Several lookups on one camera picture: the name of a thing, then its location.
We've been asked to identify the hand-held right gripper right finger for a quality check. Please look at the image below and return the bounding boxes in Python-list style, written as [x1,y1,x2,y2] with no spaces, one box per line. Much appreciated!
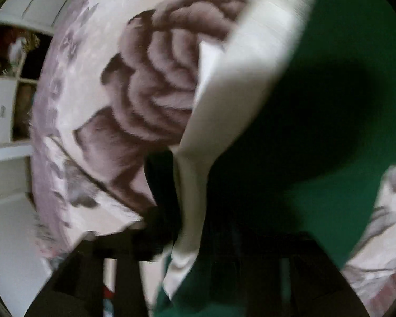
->
[207,232,371,317]

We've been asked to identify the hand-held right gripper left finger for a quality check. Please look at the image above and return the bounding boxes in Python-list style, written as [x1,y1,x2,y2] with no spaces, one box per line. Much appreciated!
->
[24,151,183,317]

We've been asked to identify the green garment with white lining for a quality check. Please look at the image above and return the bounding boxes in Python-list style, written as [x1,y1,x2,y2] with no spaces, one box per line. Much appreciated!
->
[152,0,396,317]

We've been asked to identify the pink floral blanket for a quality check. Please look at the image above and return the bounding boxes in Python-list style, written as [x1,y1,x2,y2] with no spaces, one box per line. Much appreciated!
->
[29,0,396,317]

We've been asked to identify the white shelf unit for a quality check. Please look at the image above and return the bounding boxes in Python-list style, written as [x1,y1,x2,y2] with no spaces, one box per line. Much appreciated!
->
[0,0,86,291]

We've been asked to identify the white shelf cabinet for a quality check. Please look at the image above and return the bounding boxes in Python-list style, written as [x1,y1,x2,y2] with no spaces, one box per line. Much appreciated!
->
[0,23,51,77]

